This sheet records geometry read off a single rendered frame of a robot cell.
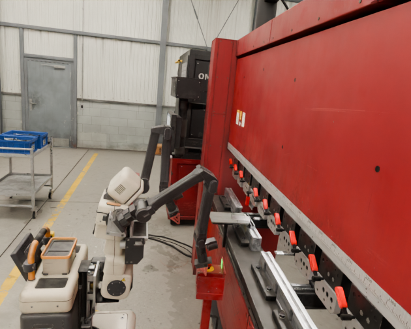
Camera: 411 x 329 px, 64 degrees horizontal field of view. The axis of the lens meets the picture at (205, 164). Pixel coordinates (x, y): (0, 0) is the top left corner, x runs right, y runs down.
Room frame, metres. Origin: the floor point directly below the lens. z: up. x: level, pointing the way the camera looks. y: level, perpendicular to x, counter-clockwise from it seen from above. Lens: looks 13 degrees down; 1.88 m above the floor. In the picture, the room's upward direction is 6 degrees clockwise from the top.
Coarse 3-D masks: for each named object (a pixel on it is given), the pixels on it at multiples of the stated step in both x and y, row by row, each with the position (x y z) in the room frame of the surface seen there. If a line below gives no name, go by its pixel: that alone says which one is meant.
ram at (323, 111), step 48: (288, 48) 1.77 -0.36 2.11; (336, 48) 1.27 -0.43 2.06; (384, 48) 0.99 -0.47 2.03; (240, 96) 2.74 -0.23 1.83; (288, 96) 1.67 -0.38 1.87; (336, 96) 1.21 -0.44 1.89; (384, 96) 0.94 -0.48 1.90; (240, 144) 2.54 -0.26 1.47; (288, 144) 1.57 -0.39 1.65; (336, 144) 1.14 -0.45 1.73; (384, 144) 0.90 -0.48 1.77; (288, 192) 1.48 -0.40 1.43; (336, 192) 1.09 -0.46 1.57; (384, 192) 0.86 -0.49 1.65; (336, 240) 1.03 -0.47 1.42; (384, 240) 0.82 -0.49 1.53; (384, 288) 0.78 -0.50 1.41
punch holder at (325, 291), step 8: (320, 264) 1.09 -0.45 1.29; (328, 264) 1.04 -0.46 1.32; (320, 272) 1.08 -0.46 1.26; (328, 272) 1.04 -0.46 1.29; (336, 272) 0.99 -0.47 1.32; (328, 280) 1.03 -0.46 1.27; (336, 280) 0.98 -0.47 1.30; (344, 280) 0.96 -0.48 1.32; (320, 288) 1.06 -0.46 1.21; (328, 288) 1.01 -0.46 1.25; (344, 288) 0.96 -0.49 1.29; (320, 296) 1.05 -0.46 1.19; (328, 296) 1.00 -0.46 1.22; (336, 296) 0.96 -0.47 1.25; (328, 304) 0.99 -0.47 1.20; (336, 304) 0.95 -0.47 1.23; (336, 312) 0.95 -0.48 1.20
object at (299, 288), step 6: (312, 282) 1.64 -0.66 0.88; (294, 288) 1.60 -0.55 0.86; (300, 288) 1.60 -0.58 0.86; (306, 288) 1.61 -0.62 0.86; (312, 288) 1.61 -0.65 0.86; (300, 294) 1.58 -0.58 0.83; (306, 294) 1.59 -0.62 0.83; (312, 294) 1.59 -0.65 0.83; (300, 300) 1.59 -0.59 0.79; (306, 300) 1.60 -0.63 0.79; (312, 300) 1.61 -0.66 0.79; (318, 300) 1.61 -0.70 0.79; (306, 306) 1.60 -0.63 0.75; (312, 306) 1.61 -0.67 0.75; (318, 306) 1.61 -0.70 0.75; (324, 306) 1.61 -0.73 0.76
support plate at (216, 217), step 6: (210, 216) 2.16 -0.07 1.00; (216, 216) 2.17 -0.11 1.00; (222, 216) 2.18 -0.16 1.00; (228, 216) 2.19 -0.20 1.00; (216, 222) 2.07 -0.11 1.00; (222, 222) 2.08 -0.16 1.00; (228, 222) 2.09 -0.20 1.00; (234, 222) 2.10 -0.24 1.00; (240, 222) 2.11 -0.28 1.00; (246, 222) 2.12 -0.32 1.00
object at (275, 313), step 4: (276, 312) 1.32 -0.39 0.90; (280, 312) 1.32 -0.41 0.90; (284, 312) 1.33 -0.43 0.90; (276, 316) 1.30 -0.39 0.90; (276, 320) 1.28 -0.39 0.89; (280, 320) 1.27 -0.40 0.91; (284, 320) 1.27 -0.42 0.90; (288, 320) 1.27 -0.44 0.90; (280, 324) 1.24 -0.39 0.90; (284, 324) 1.24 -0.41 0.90; (288, 324) 1.24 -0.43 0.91; (280, 328) 1.23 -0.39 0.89; (284, 328) 1.22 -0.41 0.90; (288, 328) 1.22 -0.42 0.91; (292, 328) 1.22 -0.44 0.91
